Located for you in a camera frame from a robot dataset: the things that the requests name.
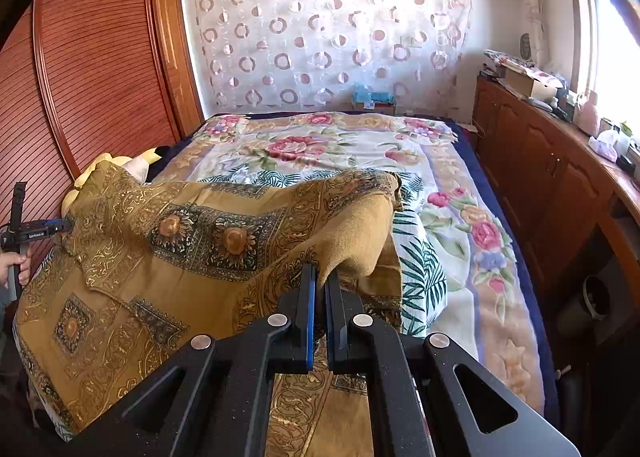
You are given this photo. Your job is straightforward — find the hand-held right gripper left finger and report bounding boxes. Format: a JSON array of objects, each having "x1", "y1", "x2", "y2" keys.
[{"x1": 65, "y1": 262, "x2": 318, "y2": 457}]

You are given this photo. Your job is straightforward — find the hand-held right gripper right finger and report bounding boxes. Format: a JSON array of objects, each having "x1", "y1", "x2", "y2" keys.
[{"x1": 325, "y1": 269, "x2": 583, "y2": 457}]

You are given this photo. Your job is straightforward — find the golden patterned garment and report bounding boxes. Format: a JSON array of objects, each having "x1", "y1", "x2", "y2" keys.
[{"x1": 12, "y1": 161, "x2": 406, "y2": 457}]

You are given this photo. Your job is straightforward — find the person's left hand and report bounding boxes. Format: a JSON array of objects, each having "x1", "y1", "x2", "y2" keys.
[{"x1": 0, "y1": 252, "x2": 32, "y2": 290}]

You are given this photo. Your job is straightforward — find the yellow plush toy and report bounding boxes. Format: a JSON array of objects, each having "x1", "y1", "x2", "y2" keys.
[{"x1": 61, "y1": 146, "x2": 163, "y2": 213}]

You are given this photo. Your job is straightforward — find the wooden louvered wardrobe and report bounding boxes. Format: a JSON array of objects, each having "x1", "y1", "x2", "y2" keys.
[{"x1": 0, "y1": 0, "x2": 205, "y2": 288}]

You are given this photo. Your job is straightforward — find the blue bag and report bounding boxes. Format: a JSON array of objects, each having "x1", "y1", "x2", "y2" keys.
[{"x1": 352, "y1": 83, "x2": 396, "y2": 113}]

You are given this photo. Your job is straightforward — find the round waste bin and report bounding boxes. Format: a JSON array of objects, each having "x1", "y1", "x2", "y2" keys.
[{"x1": 560, "y1": 274, "x2": 613, "y2": 323}]

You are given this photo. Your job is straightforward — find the long wooden cabinet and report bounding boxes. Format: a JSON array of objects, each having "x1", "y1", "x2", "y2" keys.
[{"x1": 472, "y1": 74, "x2": 640, "y2": 333}]

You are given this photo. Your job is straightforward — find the circle patterned sheer curtain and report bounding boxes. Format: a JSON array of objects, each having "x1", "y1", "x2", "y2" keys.
[{"x1": 180, "y1": 0, "x2": 473, "y2": 113}]

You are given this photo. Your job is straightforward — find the cardboard box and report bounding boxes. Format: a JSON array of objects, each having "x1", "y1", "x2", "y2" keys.
[{"x1": 502, "y1": 64, "x2": 563, "y2": 98}]

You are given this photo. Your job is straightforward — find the folded floral cloth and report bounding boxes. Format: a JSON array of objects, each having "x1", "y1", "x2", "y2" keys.
[{"x1": 484, "y1": 50, "x2": 526, "y2": 70}]

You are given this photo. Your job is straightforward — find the tissue pack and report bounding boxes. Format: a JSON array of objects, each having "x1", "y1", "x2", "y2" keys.
[{"x1": 587, "y1": 130, "x2": 621, "y2": 160}]

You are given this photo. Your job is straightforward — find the pink bottle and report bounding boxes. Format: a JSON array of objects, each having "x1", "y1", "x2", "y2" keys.
[{"x1": 574, "y1": 90, "x2": 601, "y2": 135}]

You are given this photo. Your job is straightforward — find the wooden framed window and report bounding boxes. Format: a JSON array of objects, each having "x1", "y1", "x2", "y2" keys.
[{"x1": 565, "y1": 0, "x2": 640, "y2": 148}]

